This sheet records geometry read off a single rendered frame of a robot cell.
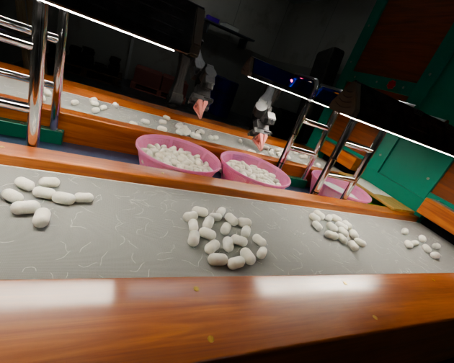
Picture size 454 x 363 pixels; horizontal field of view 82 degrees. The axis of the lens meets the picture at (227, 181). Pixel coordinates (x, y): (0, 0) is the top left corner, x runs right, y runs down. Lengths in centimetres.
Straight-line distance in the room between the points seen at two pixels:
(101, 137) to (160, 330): 71
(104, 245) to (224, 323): 22
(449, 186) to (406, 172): 18
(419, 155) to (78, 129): 135
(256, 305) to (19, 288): 29
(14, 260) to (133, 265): 15
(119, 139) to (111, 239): 52
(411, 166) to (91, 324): 135
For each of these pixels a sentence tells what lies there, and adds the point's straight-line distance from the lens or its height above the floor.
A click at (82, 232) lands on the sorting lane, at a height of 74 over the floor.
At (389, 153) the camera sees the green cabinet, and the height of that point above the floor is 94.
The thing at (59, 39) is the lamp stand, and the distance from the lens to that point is 87.
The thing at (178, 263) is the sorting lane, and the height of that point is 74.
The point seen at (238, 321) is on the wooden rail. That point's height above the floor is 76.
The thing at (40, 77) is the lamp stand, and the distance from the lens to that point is 65.
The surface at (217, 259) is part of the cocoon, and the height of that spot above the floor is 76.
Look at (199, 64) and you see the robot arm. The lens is 136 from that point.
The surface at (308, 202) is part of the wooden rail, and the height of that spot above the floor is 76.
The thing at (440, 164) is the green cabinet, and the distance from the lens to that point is 139.
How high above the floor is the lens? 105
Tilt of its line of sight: 22 degrees down
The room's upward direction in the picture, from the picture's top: 21 degrees clockwise
